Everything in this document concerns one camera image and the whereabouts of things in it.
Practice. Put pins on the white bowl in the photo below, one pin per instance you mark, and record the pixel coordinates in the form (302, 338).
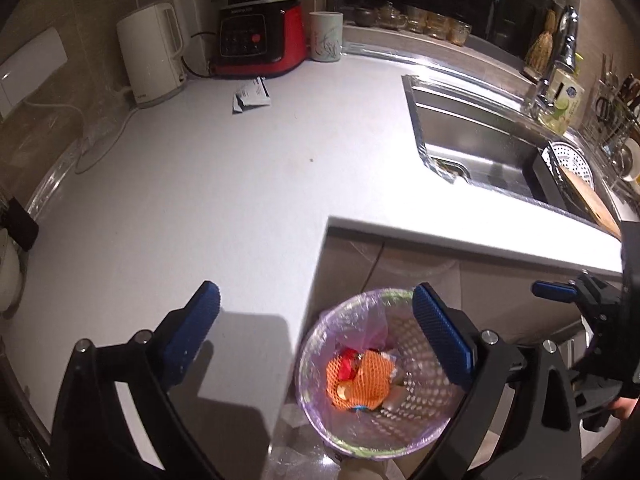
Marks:
(632, 162)

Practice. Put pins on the white paper sachet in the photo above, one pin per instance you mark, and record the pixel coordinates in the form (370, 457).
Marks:
(256, 92)
(240, 104)

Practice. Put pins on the chrome faucet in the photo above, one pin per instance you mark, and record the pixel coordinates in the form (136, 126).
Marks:
(565, 35)

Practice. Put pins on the red snack wrapper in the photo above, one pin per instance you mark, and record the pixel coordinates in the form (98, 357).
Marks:
(348, 366)

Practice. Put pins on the grey cabinet door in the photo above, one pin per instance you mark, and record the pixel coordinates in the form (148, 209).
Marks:
(425, 270)

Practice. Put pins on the trash bin with purple bag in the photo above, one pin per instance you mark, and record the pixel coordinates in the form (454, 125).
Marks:
(372, 320)

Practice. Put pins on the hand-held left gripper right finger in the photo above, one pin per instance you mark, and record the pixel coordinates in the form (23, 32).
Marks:
(442, 335)

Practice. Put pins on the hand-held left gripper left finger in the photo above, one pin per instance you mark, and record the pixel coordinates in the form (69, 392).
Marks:
(195, 325)

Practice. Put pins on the black sink tray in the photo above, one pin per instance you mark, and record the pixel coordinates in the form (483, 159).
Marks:
(545, 180)

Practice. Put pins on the glass jar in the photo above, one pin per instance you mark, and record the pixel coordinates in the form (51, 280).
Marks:
(460, 32)
(415, 20)
(436, 25)

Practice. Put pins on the dark brown block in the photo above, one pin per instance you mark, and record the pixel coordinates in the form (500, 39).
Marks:
(20, 225)

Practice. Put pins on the glass teapot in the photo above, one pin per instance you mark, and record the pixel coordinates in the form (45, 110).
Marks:
(391, 16)

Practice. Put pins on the orange foam fruit net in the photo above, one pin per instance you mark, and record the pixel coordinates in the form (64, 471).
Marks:
(372, 375)

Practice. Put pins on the dish soap bottle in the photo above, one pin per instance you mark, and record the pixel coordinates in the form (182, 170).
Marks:
(562, 100)

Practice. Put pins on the pale wrapper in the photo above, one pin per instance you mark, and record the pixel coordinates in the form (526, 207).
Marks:
(400, 395)

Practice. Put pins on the straw pot brush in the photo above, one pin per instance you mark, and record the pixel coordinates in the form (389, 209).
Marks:
(541, 45)

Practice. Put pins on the white wall socket panel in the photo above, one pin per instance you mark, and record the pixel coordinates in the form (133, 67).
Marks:
(30, 72)

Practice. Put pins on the narrow grey cabinet panel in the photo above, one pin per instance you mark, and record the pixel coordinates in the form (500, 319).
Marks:
(350, 270)

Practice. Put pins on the white round appliance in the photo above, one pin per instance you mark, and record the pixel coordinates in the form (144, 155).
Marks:
(10, 280)

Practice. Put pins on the wooden cutting board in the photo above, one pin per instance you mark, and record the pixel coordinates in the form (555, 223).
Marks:
(590, 200)

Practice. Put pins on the red black blender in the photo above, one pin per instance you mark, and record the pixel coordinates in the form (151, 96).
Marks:
(260, 35)

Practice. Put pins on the person's right hand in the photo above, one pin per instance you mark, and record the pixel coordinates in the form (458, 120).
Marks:
(627, 407)

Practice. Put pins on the stainless steel sink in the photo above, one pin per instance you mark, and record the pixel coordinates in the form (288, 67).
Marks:
(475, 135)

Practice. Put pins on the white perforated steamer plate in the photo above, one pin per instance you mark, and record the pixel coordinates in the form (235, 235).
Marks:
(575, 162)

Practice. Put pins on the white ceramic cup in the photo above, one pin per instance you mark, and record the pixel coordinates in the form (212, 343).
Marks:
(326, 37)

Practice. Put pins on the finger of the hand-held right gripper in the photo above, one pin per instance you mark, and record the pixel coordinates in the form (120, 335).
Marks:
(552, 291)

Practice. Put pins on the white electric kettle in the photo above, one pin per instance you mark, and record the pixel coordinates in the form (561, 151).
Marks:
(150, 55)

